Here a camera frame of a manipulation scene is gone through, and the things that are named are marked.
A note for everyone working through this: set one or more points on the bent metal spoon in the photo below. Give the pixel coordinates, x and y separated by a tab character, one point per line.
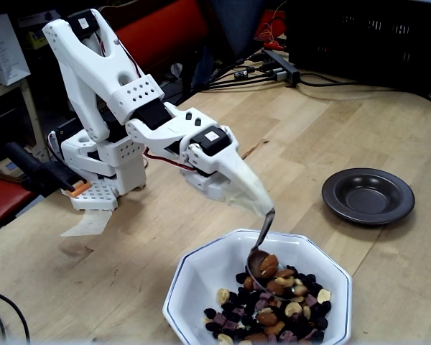
254	260

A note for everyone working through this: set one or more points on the nuts and dried fruit mix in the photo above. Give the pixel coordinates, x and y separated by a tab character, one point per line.
273	316

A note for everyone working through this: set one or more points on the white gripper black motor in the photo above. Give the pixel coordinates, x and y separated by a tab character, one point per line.
220	158

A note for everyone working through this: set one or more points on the dark blue fabric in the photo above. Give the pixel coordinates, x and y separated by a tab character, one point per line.
204	68

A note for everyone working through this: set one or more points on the black clamp orange pad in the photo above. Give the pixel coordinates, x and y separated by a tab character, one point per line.
50	176

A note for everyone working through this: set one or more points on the light wooden shelf unit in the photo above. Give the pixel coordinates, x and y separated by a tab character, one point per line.
29	118

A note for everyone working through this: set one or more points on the white octagonal bowl blue rim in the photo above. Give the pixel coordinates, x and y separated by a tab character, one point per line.
208	276

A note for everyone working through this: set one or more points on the beige tape sheet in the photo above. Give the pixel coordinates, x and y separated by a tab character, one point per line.
90	223

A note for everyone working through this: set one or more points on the white cardboard box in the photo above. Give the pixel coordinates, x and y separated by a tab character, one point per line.
3	50

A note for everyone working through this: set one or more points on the red cushioned wooden chair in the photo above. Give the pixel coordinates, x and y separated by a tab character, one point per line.
172	32

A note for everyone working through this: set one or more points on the yellow green package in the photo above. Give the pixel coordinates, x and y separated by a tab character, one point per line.
36	40

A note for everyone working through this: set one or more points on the black plastic crate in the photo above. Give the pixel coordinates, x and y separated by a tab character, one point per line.
362	43

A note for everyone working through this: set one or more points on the red seat cushion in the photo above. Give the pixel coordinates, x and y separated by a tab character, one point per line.
3	201

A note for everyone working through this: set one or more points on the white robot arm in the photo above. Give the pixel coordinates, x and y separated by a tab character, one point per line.
93	61

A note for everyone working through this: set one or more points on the small circuit board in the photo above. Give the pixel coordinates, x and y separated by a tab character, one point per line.
241	74

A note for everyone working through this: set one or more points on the beige masking tape wrap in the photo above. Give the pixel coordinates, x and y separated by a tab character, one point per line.
251	190

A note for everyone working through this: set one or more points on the grey USB hub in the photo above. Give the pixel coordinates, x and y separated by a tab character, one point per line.
283	68

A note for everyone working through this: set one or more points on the dark brown plate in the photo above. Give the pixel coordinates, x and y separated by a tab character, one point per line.
366	197

